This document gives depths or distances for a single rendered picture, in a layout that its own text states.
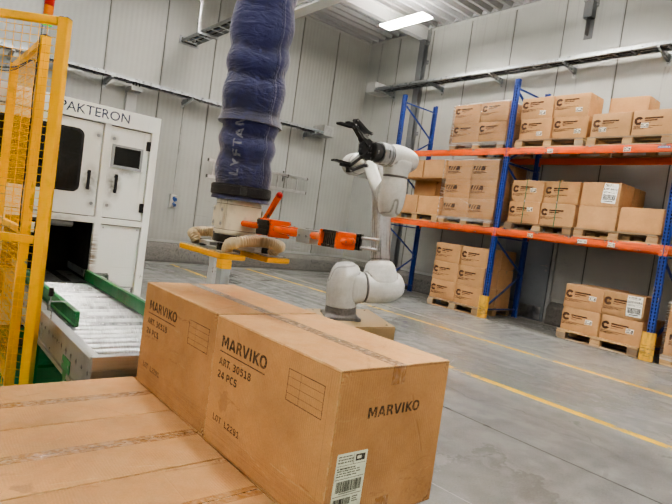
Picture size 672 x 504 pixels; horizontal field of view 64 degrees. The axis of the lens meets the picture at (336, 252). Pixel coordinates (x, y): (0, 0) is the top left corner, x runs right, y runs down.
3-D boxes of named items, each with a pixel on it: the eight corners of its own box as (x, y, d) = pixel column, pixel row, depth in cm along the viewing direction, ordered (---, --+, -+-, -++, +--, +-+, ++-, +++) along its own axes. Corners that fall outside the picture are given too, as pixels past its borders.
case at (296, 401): (202, 438, 169) (218, 314, 167) (302, 421, 195) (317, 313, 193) (319, 539, 124) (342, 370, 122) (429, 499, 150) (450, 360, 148)
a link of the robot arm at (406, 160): (399, 142, 209) (394, 175, 210) (425, 150, 220) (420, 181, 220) (380, 142, 218) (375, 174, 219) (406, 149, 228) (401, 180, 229)
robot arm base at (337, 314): (353, 311, 282) (354, 300, 281) (361, 322, 260) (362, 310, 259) (318, 309, 279) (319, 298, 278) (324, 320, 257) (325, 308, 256)
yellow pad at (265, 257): (222, 250, 220) (223, 238, 220) (243, 252, 226) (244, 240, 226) (266, 262, 194) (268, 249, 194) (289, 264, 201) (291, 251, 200)
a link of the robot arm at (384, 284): (356, 302, 276) (395, 303, 283) (367, 303, 260) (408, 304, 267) (360, 155, 281) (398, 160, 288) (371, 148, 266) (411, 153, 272)
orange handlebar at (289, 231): (198, 219, 222) (199, 211, 221) (260, 227, 241) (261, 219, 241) (342, 247, 151) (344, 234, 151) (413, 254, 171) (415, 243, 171)
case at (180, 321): (135, 379, 216) (147, 281, 214) (223, 371, 242) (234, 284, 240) (202, 436, 171) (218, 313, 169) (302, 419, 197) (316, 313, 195)
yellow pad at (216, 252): (178, 247, 208) (180, 234, 207) (202, 249, 214) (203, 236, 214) (220, 259, 182) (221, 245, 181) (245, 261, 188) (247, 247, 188)
